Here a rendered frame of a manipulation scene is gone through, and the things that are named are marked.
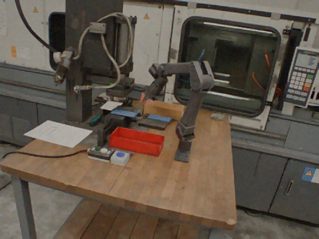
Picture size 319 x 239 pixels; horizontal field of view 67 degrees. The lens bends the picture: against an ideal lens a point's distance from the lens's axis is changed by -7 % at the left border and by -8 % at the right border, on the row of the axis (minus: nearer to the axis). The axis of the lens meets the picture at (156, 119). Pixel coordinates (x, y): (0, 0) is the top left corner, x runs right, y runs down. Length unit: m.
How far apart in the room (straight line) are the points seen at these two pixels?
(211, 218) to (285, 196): 1.46
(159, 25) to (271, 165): 1.38
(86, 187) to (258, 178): 1.54
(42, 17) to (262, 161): 2.19
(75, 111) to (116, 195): 0.70
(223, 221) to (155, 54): 1.39
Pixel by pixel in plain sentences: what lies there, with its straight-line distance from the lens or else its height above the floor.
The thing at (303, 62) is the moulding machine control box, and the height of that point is 1.37.
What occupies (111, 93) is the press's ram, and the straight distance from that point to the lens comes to 1.36.
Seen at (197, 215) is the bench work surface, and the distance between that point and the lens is 0.96.
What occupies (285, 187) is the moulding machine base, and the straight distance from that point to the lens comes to 2.31.
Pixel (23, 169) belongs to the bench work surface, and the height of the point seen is 0.90.
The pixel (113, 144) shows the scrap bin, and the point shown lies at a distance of 1.29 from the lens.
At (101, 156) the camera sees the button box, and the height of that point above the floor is 0.92.
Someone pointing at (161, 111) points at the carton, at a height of 0.95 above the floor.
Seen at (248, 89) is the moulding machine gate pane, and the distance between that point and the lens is 1.93.
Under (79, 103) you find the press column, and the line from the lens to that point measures 1.52.
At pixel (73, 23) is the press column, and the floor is 1.46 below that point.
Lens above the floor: 1.54
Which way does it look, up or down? 23 degrees down
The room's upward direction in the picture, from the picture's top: 6 degrees clockwise
